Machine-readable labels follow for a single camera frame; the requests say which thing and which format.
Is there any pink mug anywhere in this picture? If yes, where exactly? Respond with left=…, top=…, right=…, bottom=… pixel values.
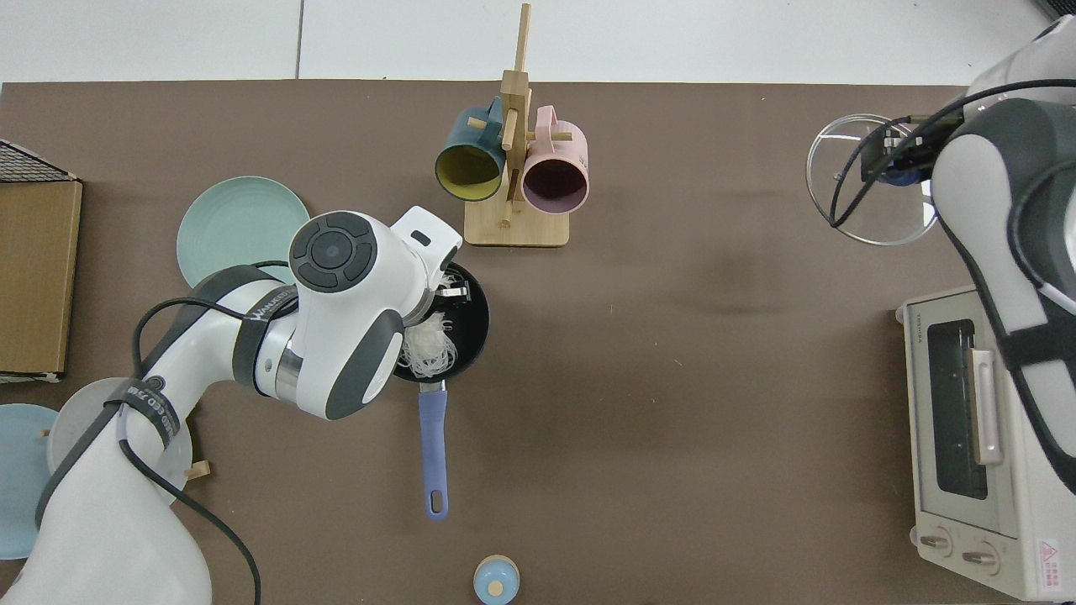
left=521, top=105, right=589, bottom=213

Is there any dark teal mug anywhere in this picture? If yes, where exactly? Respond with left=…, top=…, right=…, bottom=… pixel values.
left=434, top=97, right=507, bottom=203

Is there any wooden cup stand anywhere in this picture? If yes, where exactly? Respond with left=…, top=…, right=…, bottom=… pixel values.
left=464, top=3, right=574, bottom=248

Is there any black pot with blue handle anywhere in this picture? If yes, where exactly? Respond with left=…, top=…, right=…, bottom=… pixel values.
left=388, top=260, right=491, bottom=522

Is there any wire basket with wooden floor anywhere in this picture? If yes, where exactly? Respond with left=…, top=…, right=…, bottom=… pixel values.
left=0, top=139, right=83, bottom=385

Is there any grey round plate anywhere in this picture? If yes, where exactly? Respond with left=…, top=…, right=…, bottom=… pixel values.
left=46, top=377, right=194, bottom=505

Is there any brown table cloth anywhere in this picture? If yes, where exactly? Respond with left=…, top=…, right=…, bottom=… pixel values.
left=0, top=80, right=1010, bottom=605

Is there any white vermicelli bundle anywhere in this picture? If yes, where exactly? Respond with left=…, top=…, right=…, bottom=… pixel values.
left=397, top=309, right=459, bottom=377

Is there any light blue round plate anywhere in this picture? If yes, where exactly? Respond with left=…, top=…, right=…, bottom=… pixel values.
left=0, top=403, right=61, bottom=560

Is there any wooden plate rack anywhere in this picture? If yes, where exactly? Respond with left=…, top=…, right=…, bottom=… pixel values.
left=38, top=427, right=211, bottom=481

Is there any small blue round thing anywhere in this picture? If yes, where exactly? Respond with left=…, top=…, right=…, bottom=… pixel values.
left=473, top=555, right=520, bottom=605

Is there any glass lid with blue knob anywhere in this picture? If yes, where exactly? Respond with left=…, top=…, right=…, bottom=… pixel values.
left=807, top=113, right=939, bottom=246

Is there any pale toaster oven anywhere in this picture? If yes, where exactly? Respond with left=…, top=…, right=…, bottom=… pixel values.
left=895, top=286, right=1076, bottom=602

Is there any green round plate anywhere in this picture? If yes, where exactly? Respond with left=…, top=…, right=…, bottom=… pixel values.
left=177, top=176, right=314, bottom=291

